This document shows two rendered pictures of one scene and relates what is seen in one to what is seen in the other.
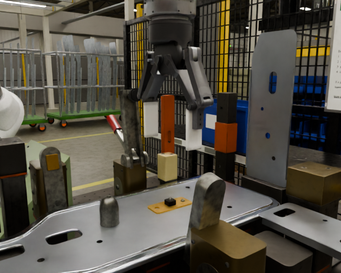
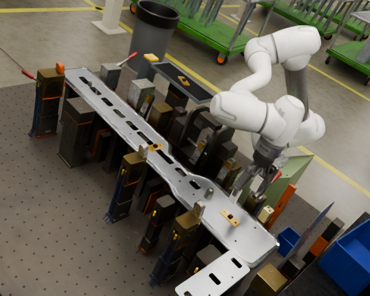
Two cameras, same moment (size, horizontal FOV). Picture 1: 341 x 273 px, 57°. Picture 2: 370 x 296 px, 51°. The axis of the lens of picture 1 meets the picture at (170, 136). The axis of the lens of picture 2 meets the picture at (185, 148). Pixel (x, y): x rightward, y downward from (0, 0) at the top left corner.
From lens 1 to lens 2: 1.23 m
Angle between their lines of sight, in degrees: 66
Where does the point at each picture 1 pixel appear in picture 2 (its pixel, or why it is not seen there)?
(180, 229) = (208, 218)
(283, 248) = (208, 256)
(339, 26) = not seen: outside the picture
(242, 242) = (185, 222)
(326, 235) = (216, 270)
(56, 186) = (223, 173)
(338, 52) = not seen: outside the picture
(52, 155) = (229, 162)
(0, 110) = not seen: hidden behind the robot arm
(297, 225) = (223, 262)
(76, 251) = (186, 188)
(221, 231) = (191, 218)
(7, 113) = (299, 131)
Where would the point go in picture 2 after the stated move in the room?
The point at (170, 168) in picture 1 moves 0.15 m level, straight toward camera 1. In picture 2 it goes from (262, 215) to (228, 211)
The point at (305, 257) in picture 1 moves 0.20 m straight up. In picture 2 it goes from (204, 262) to (225, 224)
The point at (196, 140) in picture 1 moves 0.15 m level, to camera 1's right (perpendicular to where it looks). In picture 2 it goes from (232, 199) to (244, 232)
